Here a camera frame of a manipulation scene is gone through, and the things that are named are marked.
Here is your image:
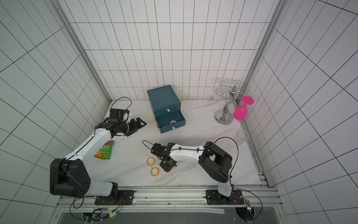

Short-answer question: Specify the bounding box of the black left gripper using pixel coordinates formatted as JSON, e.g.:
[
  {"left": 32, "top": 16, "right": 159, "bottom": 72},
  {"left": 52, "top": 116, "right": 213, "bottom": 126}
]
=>
[{"left": 118, "top": 118, "right": 147, "bottom": 137}]

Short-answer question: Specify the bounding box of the teal drawer cabinet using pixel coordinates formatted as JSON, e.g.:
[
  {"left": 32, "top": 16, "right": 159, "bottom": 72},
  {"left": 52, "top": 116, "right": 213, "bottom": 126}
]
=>
[{"left": 147, "top": 85, "right": 186, "bottom": 133}]

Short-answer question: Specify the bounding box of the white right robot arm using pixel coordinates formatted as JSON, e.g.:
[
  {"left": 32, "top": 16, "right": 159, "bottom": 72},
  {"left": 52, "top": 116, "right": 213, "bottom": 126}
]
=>
[{"left": 151, "top": 141, "right": 233, "bottom": 198}]

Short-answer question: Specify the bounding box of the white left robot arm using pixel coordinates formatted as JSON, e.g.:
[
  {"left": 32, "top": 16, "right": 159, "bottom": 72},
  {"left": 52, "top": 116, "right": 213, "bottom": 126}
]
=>
[{"left": 49, "top": 118, "right": 146, "bottom": 201}]

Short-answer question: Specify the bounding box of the green snack bag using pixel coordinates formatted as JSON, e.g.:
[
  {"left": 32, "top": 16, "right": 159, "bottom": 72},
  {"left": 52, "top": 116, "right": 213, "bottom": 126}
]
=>
[{"left": 94, "top": 141, "right": 114, "bottom": 160}]

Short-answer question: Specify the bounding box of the chrome glass holder stand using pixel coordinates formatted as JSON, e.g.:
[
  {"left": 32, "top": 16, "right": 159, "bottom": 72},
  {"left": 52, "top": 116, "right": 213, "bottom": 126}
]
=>
[{"left": 214, "top": 80, "right": 251, "bottom": 126}]

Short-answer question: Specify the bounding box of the clear glass on table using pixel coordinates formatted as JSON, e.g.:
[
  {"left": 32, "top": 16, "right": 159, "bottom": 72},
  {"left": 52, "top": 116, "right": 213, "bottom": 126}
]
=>
[{"left": 236, "top": 129, "right": 248, "bottom": 141}]

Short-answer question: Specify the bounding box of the clear hanging wine glass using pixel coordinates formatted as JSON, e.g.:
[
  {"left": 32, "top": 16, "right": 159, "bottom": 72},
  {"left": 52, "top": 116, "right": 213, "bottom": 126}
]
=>
[{"left": 213, "top": 79, "right": 227, "bottom": 102}]

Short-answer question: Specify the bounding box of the pink plastic goblet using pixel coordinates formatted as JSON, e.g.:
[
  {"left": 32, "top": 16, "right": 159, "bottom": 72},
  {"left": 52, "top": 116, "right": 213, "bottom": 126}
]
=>
[{"left": 233, "top": 96, "right": 255, "bottom": 121}]

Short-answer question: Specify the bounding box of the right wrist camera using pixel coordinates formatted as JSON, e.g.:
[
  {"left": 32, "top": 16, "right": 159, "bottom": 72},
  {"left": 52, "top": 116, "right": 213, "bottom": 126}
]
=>
[{"left": 151, "top": 143, "right": 166, "bottom": 158}]

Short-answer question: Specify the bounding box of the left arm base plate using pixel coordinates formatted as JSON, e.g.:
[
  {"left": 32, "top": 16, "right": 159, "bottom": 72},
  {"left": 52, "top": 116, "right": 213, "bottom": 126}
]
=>
[{"left": 95, "top": 190, "right": 135, "bottom": 206}]

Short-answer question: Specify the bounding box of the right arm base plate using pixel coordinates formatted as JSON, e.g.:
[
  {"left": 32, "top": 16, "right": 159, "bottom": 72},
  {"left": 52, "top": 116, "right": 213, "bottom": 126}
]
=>
[{"left": 205, "top": 189, "right": 245, "bottom": 205}]

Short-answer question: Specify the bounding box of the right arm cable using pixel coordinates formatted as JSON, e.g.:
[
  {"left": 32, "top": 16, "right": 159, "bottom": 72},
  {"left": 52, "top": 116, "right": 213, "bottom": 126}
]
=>
[{"left": 215, "top": 136, "right": 263, "bottom": 222}]

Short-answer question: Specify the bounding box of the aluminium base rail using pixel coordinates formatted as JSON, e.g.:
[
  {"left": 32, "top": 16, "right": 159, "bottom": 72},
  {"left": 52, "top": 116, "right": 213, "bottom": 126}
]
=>
[{"left": 56, "top": 185, "right": 283, "bottom": 217}]

